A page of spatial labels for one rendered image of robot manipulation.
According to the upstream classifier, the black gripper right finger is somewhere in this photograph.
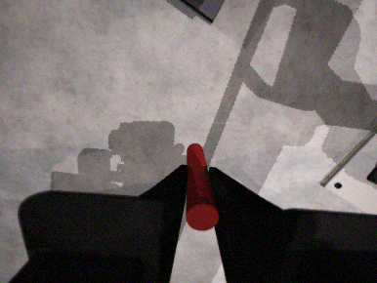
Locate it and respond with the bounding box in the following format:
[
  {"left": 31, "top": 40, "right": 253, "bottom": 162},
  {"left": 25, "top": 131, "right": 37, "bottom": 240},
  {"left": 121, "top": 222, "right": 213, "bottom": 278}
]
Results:
[{"left": 208, "top": 167, "right": 377, "bottom": 283}]

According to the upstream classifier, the red peg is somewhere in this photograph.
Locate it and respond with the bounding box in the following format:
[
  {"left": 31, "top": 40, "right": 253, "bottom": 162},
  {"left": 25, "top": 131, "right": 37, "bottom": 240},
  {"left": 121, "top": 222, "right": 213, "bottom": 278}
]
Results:
[{"left": 187, "top": 143, "right": 219, "bottom": 230}]

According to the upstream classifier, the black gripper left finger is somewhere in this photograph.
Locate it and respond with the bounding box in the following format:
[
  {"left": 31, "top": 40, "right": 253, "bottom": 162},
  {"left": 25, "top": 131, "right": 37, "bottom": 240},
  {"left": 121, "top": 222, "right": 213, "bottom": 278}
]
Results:
[{"left": 18, "top": 165, "right": 189, "bottom": 283}]

